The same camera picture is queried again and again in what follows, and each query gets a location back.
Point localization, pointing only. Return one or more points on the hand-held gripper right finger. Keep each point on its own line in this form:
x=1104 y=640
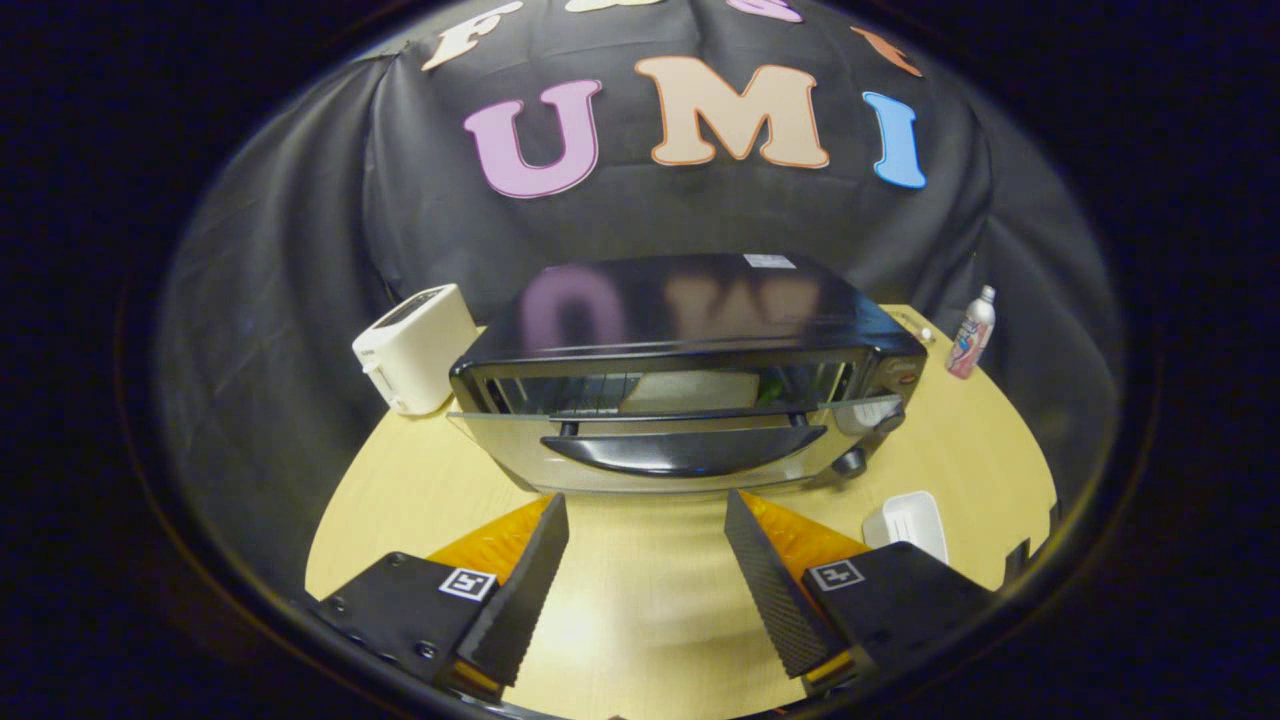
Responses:
x=780 y=600

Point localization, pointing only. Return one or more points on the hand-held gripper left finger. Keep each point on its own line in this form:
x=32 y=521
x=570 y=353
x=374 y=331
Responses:
x=525 y=600

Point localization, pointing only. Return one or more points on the lettuce sandwich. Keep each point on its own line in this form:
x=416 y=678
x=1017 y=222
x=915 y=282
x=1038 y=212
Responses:
x=690 y=390

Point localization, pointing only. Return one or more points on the black toaster oven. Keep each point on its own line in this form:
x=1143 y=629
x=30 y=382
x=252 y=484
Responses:
x=700 y=300

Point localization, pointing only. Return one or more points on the white toaster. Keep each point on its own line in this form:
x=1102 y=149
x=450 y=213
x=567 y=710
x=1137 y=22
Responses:
x=420 y=350

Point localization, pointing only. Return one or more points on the white plastic dish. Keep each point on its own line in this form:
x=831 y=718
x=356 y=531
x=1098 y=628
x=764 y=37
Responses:
x=905 y=520

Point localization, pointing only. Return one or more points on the pink label bottle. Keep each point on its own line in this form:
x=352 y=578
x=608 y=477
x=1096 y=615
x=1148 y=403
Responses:
x=968 y=345

